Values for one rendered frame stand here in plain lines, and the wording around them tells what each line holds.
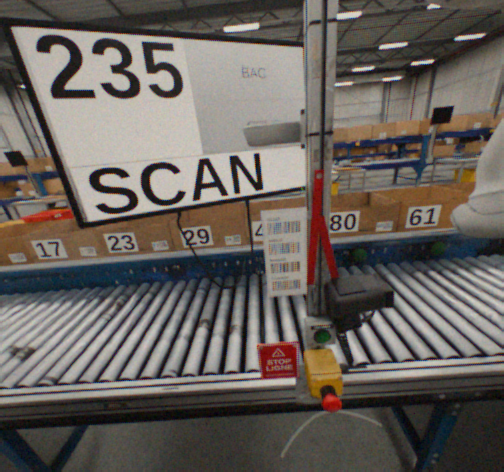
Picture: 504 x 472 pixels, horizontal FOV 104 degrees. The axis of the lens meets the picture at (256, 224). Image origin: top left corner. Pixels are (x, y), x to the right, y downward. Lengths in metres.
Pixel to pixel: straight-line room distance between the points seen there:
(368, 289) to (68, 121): 0.58
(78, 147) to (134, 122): 0.10
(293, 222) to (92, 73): 0.40
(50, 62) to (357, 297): 0.62
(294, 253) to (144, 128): 0.36
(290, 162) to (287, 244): 0.19
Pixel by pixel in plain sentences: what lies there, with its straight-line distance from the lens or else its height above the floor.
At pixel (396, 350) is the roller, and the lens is 0.83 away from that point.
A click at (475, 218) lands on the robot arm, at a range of 0.77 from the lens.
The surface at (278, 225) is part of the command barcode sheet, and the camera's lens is 0.38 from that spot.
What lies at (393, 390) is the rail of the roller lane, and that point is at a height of 0.69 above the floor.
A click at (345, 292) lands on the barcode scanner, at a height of 1.09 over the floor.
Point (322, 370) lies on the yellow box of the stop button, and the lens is 0.57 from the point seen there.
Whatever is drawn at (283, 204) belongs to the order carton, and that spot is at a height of 1.02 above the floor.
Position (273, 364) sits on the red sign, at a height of 0.85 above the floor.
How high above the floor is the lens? 1.35
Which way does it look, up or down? 20 degrees down
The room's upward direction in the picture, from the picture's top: 6 degrees counter-clockwise
